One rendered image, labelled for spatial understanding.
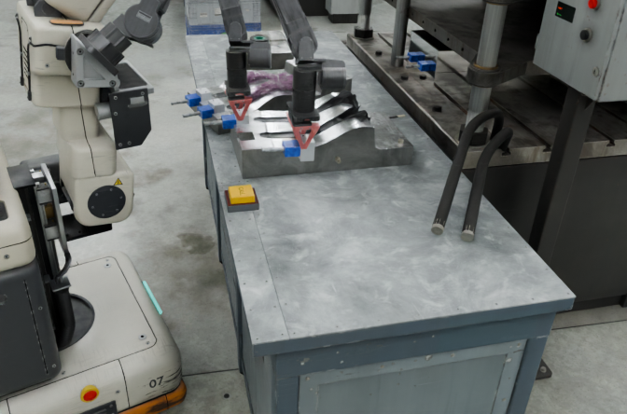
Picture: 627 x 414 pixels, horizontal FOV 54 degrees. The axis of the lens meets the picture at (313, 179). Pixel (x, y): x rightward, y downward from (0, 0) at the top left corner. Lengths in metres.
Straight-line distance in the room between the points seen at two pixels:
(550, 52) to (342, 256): 0.86
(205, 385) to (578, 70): 1.52
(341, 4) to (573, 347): 4.37
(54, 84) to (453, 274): 1.07
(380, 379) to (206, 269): 1.42
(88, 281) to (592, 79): 1.68
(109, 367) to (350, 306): 0.88
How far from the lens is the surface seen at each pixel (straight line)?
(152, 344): 1.98
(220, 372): 2.26
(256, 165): 1.70
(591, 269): 2.60
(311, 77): 1.48
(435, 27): 2.40
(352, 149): 1.74
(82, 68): 1.50
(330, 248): 1.44
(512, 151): 2.08
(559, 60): 1.84
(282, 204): 1.59
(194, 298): 2.55
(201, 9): 5.27
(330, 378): 1.36
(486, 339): 1.44
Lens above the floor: 1.65
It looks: 30 degrees down
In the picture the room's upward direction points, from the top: 3 degrees clockwise
